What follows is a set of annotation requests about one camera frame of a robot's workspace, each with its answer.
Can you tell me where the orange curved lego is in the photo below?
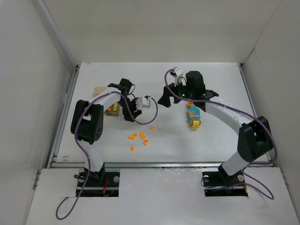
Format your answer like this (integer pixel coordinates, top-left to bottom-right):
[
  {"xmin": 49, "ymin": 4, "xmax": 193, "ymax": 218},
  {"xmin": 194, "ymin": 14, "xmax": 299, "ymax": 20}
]
[
  {"xmin": 140, "ymin": 132, "xmax": 146, "ymax": 139},
  {"xmin": 128, "ymin": 133, "xmax": 137, "ymax": 140}
]

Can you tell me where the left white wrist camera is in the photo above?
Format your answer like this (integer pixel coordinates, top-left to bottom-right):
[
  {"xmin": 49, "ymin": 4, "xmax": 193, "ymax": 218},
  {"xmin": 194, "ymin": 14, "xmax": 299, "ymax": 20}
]
[{"xmin": 135, "ymin": 96, "xmax": 151, "ymax": 110}]

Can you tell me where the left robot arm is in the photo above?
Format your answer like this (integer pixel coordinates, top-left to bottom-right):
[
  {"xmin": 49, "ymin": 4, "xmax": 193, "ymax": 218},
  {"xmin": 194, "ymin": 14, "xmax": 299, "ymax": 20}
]
[{"xmin": 71, "ymin": 78, "xmax": 149, "ymax": 145}]

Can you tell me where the orange transparent container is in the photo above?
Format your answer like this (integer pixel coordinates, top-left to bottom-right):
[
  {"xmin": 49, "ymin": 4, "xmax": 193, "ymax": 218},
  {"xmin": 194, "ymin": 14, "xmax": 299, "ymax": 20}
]
[{"xmin": 93, "ymin": 87, "xmax": 107, "ymax": 98}]

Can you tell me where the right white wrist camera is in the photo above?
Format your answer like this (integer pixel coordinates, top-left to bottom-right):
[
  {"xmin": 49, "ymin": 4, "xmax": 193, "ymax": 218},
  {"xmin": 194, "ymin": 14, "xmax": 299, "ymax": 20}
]
[{"xmin": 170, "ymin": 67, "xmax": 183, "ymax": 86}]

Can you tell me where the aluminium front rail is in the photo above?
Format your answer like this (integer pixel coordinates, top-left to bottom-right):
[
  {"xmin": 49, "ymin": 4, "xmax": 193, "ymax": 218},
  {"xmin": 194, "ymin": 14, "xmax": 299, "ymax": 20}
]
[{"xmin": 51, "ymin": 162, "xmax": 274, "ymax": 169}]

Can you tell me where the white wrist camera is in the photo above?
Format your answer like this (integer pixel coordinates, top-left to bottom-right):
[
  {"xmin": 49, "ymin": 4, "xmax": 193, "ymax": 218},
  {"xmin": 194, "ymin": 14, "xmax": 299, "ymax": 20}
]
[
  {"xmin": 170, "ymin": 67, "xmax": 183, "ymax": 86},
  {"xmin": 135, "ymin": 96, "xmax": 151, "ymax": 110}
]

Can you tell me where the grey transparent container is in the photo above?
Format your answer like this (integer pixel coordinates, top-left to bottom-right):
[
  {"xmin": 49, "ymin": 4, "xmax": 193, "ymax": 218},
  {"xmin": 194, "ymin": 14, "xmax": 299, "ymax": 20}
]
[{"xmin": 105, "ymin": 103, "xmax": 120, "ymax": 116}]

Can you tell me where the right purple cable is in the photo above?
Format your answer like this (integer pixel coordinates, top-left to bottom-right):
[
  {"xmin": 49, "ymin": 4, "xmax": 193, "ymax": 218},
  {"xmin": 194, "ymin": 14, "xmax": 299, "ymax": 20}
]
[{"xmin": 164, "ymin": 67, "xmax": 278, "ymax": 200}]

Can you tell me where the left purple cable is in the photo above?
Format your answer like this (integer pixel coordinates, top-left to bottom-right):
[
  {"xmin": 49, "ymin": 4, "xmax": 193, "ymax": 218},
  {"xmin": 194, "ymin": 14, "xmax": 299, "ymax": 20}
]
[{"xmin": 55, "ymin": 91, "xmax": 159, "ymax": 220}]

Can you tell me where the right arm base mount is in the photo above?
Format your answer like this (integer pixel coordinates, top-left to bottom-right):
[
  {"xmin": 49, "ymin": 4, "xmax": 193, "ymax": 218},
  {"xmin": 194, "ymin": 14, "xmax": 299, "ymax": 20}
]
[{"xmin": 201, "ymin": 171, "xmax": 248, "ymax": 197}]

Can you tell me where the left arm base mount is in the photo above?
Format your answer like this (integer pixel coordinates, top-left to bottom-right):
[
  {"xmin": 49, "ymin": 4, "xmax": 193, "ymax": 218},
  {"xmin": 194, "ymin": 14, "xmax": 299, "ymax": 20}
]
[{"xmin": 80, "ymin": 172, "xmax": 120, "ymax": 197}]

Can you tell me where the yellow long lego plate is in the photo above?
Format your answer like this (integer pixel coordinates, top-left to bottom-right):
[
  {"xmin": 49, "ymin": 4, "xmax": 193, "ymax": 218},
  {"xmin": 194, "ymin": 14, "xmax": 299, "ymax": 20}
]
[{"xmin": 108, "ymin": 103, "xmax": 118, "ymax": 112}]

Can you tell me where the purple cable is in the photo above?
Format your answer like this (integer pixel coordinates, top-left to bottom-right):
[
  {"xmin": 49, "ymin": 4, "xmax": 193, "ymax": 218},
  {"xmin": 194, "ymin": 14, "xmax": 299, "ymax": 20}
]
[
  {"xmin": 164, "ymin": 67, "xmax": 278, "ymax": 200},
  {"xmin": 55, "ymin": 91, "xmax": 159, "ymax": 220}
]

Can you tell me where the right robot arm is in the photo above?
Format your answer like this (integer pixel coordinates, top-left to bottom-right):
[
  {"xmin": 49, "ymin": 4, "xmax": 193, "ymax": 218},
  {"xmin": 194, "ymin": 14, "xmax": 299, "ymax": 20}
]
[{"xmin": 158, "ymin": 67, "xmax": 276, "ymax": 182}]

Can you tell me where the colourful lego figure stack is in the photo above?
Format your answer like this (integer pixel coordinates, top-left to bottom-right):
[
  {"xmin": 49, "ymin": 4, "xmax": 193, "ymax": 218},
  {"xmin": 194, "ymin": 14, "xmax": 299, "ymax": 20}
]
[{"xmin": 187, "ymin": 102, "xmax": 202, "ymax": 130}]

